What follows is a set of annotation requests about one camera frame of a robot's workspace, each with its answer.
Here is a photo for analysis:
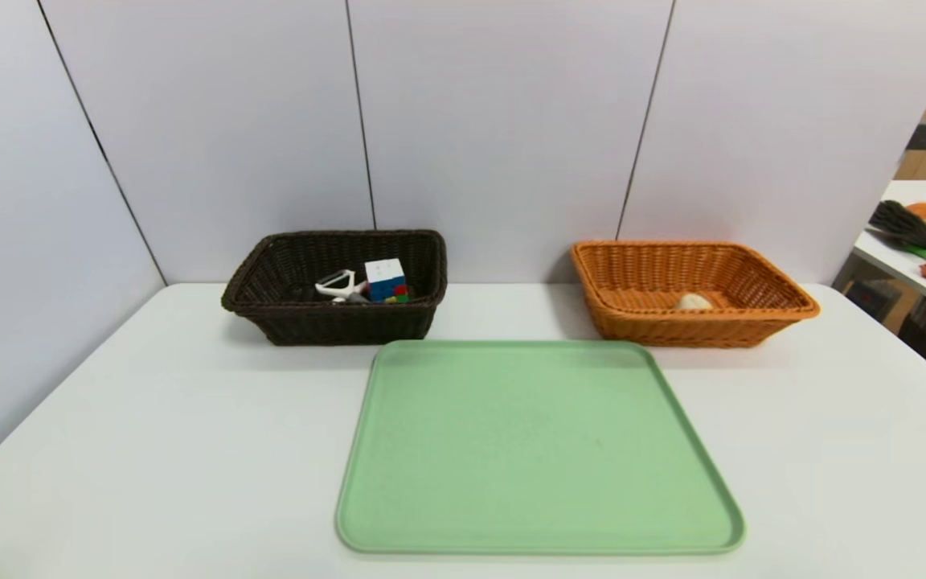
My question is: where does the white side table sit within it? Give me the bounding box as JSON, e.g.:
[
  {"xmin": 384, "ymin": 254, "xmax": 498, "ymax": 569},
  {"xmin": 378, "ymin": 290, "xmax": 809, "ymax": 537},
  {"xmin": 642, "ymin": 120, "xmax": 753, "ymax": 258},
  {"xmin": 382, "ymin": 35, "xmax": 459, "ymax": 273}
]
[{"xmin": 852, "ymin": 179, "xmax": 926, "ymax": 317}]

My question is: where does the orange wicker basket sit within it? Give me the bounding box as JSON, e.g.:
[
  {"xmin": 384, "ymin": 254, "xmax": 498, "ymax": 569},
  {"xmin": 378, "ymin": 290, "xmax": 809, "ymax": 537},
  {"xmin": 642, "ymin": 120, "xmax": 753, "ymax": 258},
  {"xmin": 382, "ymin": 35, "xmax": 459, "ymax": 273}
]
[{"xmin": 570, "ymin": 240, "xmax": 822, "ymax": 348}]

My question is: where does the dark bristle brush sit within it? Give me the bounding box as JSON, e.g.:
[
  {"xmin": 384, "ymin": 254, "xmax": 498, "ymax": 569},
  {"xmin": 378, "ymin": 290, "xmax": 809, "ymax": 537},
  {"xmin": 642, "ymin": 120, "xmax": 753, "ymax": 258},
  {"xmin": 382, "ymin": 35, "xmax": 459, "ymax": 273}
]
[{"xmin": 868, "ymin": 199, "xmax": 926, "ymax": 253}]

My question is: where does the light green plastic tray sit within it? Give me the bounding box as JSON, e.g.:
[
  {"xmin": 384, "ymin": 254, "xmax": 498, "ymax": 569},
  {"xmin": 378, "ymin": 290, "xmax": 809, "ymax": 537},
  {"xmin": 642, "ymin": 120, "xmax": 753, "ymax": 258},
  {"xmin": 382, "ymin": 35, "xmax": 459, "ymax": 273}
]
[{"xmin": 335, "ymin": 339, "xmax": 746, "ymax": 556}]

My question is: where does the dark brown wicker basket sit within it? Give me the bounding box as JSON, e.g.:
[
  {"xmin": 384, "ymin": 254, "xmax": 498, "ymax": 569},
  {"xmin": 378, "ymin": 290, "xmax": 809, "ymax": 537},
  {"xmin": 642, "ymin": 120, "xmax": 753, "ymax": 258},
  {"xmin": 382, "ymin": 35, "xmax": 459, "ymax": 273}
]
[{"xmin": 221, "ymin": 230, "xmax": 449, "ymax": 347}]

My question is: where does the colourful puzzle cube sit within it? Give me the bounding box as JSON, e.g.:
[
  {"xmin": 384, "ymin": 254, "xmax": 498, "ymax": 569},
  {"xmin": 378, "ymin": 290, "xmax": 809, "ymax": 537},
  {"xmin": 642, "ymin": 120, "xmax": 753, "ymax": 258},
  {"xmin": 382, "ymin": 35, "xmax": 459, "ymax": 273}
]
[{"xmin": 364, "ymin": 258, "xmax": 409, "ymax": 304}]

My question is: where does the grey handled white peeler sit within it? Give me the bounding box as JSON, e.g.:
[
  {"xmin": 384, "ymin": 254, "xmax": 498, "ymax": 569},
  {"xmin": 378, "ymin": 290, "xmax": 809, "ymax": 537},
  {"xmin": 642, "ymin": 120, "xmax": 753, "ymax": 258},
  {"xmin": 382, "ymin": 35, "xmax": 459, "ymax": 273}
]
[{"xmin": 315, "ymin": 270, "xmax": 371, "ymax": 305}]

